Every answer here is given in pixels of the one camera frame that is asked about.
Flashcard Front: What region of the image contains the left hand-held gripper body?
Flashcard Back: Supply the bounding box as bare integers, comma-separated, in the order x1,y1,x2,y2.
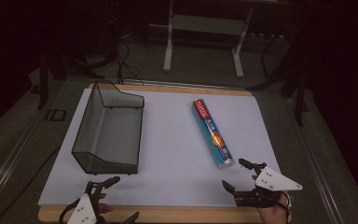
66,181,106,224

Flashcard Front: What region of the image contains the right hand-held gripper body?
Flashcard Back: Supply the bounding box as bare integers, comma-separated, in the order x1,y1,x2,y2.
232,161,303,209

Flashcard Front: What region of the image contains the black wire mesh basket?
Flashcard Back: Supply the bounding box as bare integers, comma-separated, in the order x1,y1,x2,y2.
71,80,145,175

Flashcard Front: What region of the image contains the person's left hand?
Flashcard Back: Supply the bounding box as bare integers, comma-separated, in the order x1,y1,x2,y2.
96,192,115,216

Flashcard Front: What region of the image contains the person's right hand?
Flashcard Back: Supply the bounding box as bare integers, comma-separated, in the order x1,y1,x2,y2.
251,174,292,224

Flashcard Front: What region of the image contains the white paper sheet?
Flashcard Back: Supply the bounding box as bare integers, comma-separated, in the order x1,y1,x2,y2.
37,88,282,208

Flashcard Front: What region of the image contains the black stand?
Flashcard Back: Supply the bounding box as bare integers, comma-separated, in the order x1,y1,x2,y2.
36,46,105,110
246,29,310,127

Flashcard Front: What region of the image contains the white metal stand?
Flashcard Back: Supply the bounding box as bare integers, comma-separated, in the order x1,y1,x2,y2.
162,0,255,79

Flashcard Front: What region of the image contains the black cable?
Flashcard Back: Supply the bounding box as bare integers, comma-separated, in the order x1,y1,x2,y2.
58,199,82,224
115,40,145,87

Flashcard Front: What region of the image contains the aluminium rail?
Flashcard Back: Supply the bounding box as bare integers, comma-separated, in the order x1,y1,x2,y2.
284,96,346,224
0,106,45,208
122,77,213,91

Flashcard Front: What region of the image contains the black bracket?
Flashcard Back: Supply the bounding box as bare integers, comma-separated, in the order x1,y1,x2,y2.
44,108,68,122

